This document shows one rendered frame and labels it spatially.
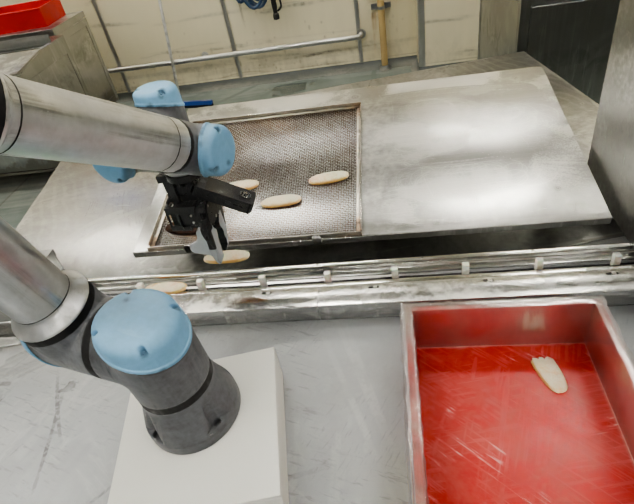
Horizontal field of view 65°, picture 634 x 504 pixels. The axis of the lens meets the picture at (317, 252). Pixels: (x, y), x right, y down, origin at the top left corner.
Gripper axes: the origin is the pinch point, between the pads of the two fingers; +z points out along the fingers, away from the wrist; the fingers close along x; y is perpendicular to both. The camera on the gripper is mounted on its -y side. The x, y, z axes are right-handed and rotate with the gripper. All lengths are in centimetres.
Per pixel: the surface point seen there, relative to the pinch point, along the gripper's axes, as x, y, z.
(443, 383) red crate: 26, -41, 12
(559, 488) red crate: 43, -55, 12
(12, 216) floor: -173, 215, 94
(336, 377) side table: 23.5, -23.1, 11.9
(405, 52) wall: -369, -51, 87
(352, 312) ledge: 9.6, -25.8, 10.0
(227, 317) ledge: 9.7, -0.2, 9.5
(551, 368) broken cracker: 24, -59, 11
